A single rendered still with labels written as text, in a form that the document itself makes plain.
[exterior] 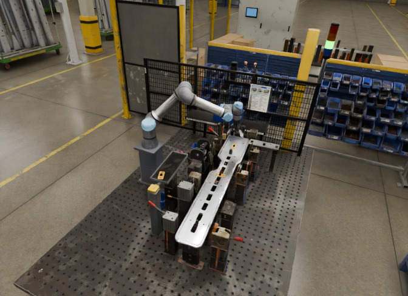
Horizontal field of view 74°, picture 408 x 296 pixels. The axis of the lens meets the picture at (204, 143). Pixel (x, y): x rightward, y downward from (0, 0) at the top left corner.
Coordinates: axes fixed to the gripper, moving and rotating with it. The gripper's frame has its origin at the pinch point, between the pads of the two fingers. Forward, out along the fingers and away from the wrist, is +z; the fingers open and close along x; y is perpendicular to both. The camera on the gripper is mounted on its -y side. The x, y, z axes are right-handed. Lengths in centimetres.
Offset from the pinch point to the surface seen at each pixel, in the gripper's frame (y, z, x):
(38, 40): -395, 66, -678
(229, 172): 40.2, 10.7, 6.4
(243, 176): 43.1, 9.0, 18.8
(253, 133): -23.8, 6.0, 13.7
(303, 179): -14, 41, 71
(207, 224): 98, 10, 7
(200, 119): -34, 9, -47
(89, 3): -509, -26, -573
